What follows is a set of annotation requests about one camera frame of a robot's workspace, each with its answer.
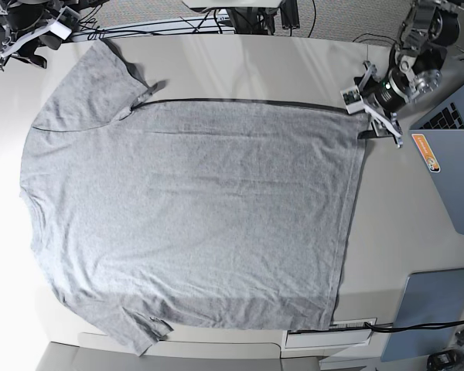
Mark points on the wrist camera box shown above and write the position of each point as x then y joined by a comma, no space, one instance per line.
64,23
352,99

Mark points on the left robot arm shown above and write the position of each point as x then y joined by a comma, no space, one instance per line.
414,69

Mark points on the open silver laptop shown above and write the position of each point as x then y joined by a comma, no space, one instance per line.
449,114

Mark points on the black device bottom right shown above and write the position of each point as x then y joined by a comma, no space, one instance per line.
445,361

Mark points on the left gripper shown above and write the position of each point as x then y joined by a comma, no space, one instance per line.
382,100

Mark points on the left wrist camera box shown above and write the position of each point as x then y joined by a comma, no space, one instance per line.
352,99

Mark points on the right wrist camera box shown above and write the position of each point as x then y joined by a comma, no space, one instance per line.
64,23

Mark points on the blue-grey tablet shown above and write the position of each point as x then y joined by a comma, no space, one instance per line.
429,297

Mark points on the blue laptop with stickers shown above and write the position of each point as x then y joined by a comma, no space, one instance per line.
442,151

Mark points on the grey T-shirt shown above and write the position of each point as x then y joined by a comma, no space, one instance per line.
206,213

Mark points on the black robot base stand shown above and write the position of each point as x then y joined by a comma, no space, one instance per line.
250,17

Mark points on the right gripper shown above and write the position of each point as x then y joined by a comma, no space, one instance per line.
21,43

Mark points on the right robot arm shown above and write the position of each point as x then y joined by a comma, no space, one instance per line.
22,13

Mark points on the white cable grommet tray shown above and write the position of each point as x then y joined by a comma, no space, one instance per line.
341,334

